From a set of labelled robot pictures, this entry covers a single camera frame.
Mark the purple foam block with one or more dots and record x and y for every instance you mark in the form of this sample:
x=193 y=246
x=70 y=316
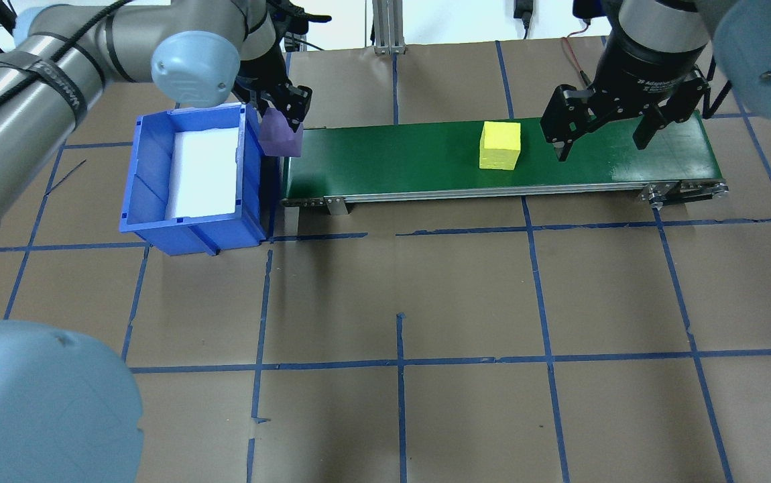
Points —
x=278 y=137

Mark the blue plastic storage bin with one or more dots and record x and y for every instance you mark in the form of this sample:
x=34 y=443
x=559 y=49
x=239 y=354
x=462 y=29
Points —
x=147 y=174

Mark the green belt conveyor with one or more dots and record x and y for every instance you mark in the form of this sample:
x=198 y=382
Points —
x=392 y=161

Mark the yellow foam block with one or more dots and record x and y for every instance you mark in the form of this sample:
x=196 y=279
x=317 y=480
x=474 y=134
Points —
x=499 y=144

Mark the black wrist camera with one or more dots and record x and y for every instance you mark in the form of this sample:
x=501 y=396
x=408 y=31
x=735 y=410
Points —
x=298 y=20

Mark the white foam pad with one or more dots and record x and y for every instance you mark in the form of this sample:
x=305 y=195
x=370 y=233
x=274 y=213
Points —
x=201 y=168

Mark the aluminium profile post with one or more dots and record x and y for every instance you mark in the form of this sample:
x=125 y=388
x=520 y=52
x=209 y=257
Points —
x=389 y=27

